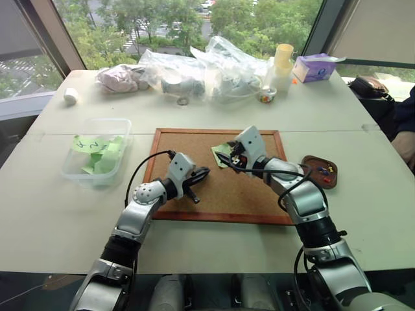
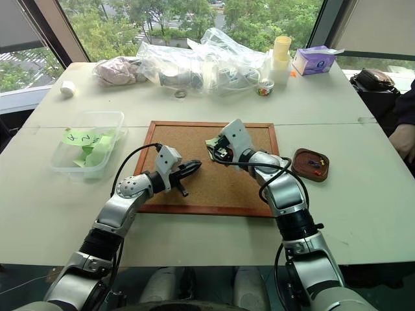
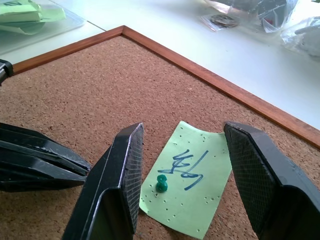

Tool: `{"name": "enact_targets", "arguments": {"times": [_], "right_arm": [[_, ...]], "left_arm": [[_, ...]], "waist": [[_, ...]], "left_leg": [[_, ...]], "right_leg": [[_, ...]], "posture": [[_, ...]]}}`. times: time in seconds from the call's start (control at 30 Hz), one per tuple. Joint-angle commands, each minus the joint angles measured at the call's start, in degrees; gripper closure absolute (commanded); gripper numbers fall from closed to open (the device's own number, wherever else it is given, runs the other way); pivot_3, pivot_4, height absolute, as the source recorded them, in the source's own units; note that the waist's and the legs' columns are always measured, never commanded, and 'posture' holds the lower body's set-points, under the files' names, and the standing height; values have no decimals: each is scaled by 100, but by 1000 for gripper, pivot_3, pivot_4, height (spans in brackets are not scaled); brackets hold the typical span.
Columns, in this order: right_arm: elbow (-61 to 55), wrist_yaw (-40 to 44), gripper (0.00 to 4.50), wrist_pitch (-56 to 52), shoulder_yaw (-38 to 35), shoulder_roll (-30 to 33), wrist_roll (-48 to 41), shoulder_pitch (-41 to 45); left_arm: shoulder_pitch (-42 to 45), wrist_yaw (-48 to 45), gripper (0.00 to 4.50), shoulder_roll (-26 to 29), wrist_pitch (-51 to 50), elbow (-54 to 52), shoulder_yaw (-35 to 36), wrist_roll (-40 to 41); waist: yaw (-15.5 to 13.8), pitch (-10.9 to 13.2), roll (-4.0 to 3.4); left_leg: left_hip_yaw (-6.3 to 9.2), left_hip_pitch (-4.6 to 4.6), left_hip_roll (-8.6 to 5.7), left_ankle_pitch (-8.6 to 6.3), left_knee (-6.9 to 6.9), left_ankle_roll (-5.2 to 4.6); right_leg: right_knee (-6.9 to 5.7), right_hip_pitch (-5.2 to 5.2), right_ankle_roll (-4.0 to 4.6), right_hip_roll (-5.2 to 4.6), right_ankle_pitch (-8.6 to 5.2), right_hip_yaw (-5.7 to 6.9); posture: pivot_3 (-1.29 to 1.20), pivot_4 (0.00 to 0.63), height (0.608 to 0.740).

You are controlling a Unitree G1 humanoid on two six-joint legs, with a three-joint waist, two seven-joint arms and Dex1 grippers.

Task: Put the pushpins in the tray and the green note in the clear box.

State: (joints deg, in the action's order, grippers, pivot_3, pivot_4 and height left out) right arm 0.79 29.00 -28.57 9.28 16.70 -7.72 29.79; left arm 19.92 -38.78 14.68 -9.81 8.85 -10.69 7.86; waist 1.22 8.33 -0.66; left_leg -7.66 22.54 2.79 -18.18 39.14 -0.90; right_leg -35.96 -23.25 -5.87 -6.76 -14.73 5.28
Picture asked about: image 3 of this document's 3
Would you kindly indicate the black clamp piece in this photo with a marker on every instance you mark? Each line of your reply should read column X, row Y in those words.
column 6, row 71

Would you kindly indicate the wood-framed cork board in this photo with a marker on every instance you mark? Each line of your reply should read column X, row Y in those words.
column 100, row 87

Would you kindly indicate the folded green paper note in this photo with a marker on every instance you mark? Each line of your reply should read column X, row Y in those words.
column 20, row 11
column 50, row 17

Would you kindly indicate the crumpled clear plastic bag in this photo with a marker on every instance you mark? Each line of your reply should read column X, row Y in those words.
column 265, row 12

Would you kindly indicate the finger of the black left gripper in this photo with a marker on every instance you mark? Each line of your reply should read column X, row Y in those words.
column 30, row 177
column 37, row 147

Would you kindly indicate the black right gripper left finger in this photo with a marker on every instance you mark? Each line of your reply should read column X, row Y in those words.
column 105, row 200

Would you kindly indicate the clear plastic box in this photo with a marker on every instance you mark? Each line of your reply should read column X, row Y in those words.
column 62, row 22

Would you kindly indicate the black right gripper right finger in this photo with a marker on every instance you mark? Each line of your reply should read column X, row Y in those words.
column 270, row 200

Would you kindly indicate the clear bag with white contents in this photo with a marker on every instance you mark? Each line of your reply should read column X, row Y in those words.
column 305, row 37

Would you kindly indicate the green pushpin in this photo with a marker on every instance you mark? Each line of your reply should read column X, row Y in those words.
column 161, row 184

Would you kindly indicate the small bag with dark discs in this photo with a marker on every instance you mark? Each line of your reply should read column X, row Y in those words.
column 222, row 21

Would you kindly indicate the green note with blue writing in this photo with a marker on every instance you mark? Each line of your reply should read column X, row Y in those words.
column 190, row 200

